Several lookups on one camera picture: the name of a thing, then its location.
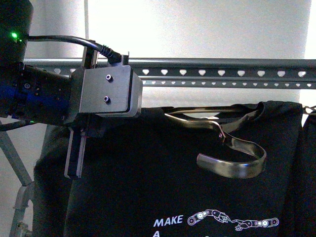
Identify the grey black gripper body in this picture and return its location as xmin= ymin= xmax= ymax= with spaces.
xmin=14 ymin=65 xmax=106 ymax=137

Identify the black long gripper finger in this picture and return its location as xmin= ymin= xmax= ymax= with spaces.
xmin=64 ymin=127 xmax=86 ymax=178

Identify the black t-shirt small logo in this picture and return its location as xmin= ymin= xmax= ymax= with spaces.
xmin=33 ymin=101 xmax=303 ymax=237

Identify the shiny metal clothes hanger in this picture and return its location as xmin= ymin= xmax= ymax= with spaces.
xmin=162 ymin=106 xmax=267 ymax=179

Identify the metal hanger of printed shirt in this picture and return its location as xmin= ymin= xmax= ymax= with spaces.
xmin=303 ymin=106 xmax=316 ymax=116

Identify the black printed t-shirt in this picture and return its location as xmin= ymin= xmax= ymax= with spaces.
xmin=296 ymin=112 xmax=316 ymax=237

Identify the grey camera mount box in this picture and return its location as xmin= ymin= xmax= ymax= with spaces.
xmin=79 ymin=55 xmax=143 ymax=118

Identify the black camera cable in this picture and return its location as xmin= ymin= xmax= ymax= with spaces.
xmin=24 ymin=35 xmax=123 ymax=65

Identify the grey rack leg frame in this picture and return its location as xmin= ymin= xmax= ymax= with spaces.
xmin=0 ymin=121 xmax=34 ymax=237

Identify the perforated metal rack rail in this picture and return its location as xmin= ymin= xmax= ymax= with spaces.
xmin=38 ymin=58 xmax=316 ymax=89

